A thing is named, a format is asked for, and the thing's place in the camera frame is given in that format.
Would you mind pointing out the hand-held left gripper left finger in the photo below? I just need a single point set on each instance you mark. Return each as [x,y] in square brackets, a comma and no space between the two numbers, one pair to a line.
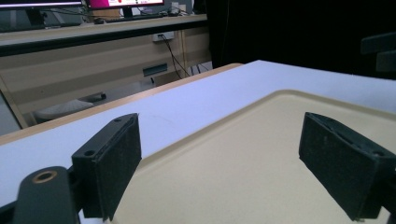
[106,168]

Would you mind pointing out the black keyboard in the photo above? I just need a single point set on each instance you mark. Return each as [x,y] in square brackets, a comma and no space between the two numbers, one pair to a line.
[134,18]

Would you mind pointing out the white power outlet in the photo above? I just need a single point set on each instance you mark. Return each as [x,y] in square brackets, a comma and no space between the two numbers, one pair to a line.
[166,35]

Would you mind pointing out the black computer mouse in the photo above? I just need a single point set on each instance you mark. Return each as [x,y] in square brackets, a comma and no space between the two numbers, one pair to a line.
[99,21]

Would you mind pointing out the grey desk label plate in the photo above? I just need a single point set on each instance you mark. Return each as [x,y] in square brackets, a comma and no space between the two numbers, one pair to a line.
[155,69]

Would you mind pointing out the dark computer monitor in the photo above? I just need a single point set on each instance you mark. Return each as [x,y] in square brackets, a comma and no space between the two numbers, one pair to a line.
[37,3]

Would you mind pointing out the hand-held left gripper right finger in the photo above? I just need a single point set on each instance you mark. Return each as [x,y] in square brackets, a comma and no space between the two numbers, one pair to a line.
[339,165]

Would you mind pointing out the beige plastic tray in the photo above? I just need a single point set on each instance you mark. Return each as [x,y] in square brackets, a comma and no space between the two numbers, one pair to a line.
[233,174]

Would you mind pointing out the grey slipper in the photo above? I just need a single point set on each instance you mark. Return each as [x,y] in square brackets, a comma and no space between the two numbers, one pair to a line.
[62,109]

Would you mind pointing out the wooden desk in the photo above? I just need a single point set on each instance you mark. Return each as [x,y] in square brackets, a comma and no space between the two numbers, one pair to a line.
[93,68]

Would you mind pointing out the black curtain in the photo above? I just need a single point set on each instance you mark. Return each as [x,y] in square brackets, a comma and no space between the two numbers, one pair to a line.
[295,31]

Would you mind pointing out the dark shoe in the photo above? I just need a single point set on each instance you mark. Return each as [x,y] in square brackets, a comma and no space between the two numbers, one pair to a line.
[95,97]

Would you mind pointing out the monitor with pink screen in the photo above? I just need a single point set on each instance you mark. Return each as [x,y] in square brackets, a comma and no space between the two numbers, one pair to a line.
[124,3]

